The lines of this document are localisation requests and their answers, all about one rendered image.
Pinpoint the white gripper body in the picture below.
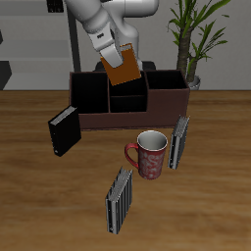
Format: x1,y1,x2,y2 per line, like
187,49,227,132
99,43,125,70

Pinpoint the orange book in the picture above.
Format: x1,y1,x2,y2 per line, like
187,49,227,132
99,43,142,87

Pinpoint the dark brown desk caddy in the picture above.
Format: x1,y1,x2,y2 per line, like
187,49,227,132
69,69,191,131

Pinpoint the black book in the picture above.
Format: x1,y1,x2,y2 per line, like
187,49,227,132
47,104,82,158

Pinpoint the grey striped book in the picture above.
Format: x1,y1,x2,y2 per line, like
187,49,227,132
167,114,191,171
104,166,134,235

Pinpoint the black vertical pole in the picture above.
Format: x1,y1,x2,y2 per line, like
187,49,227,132
66,6,82,74

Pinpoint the green pot plant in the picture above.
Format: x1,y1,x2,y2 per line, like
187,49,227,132
166,0,231,92

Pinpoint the red patterned mug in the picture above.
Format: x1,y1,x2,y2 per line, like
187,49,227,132
124,129,170,181

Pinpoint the small black wall panel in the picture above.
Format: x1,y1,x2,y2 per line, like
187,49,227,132
46,0,65,14

